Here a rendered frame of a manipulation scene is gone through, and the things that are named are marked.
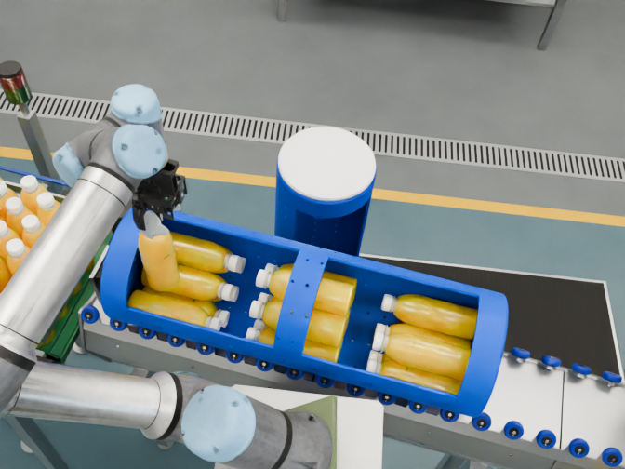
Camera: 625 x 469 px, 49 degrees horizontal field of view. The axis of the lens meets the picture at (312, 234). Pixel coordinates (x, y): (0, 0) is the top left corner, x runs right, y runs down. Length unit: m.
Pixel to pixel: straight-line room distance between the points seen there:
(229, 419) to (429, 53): 3.16
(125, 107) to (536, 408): 1.19
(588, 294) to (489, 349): 1.57
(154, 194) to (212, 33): 2.80
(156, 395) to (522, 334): 1.85
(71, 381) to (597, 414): 1.24
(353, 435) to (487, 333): 0.35
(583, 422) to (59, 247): 1.30
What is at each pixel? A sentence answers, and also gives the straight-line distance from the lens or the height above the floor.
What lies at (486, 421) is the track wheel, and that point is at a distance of 1.68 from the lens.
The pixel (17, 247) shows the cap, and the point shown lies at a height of 1.11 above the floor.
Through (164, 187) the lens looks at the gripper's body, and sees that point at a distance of 1.27.
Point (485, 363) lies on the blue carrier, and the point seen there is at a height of 1.21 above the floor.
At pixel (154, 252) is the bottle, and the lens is 1.44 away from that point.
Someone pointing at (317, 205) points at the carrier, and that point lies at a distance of 1.87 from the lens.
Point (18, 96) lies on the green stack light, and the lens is 1.98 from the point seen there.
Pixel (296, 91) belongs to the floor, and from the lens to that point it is 3.67.
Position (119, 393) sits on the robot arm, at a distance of 1.18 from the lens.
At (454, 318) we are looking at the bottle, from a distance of 1.57.
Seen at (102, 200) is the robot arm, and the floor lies 1.73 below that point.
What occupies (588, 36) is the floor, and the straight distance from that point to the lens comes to 4.49.
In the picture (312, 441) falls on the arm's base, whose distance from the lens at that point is 1.22.
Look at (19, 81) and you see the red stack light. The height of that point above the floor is 1.23.
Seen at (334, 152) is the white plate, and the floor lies 1.04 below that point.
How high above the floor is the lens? 2.47
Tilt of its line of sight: 54 degrees down
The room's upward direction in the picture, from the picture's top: 6 degrees clockwise
